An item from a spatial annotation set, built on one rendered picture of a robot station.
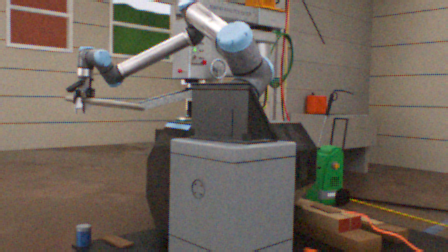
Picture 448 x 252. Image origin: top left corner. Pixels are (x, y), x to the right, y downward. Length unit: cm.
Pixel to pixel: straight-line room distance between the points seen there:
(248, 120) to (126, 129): 813
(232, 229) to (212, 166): 25
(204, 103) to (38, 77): 719
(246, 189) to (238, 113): 31
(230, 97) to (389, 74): 616
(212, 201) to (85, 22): 791
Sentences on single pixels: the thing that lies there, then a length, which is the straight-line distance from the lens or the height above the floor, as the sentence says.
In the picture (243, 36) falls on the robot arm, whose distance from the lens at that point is 182.
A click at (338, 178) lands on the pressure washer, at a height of 27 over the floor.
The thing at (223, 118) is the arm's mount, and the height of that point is 95.
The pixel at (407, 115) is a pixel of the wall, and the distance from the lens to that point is 767.
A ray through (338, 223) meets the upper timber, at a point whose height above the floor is 19.
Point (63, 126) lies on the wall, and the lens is 912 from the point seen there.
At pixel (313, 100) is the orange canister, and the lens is 623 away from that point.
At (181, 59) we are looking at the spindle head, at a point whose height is 130.
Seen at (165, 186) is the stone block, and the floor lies 43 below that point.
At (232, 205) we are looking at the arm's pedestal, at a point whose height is 63.
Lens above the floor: 103
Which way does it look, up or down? 3 degrees down
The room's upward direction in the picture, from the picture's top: 1 degrees clockwise
